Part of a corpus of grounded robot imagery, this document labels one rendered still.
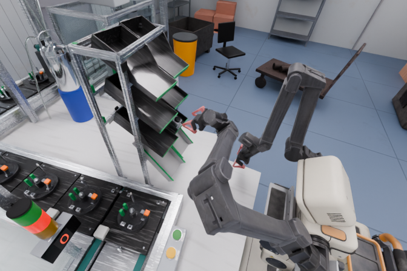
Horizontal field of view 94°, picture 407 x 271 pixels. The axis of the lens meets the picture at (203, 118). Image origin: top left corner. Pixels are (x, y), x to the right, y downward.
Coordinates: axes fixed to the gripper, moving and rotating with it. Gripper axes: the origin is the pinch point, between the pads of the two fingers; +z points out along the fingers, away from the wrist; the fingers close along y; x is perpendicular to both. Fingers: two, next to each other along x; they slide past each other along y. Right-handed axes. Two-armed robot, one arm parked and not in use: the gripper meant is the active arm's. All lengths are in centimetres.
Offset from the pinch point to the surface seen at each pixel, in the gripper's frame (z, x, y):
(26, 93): 141, -30, 6
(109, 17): 61, -56, -35
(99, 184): 42, 16, 36
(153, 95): -7.0, -23.7, 19.6
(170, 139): 8.4, 5.8, 8.9
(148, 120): 2.7, -13.0, 19.5
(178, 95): 4.8, -10.6, -5.3
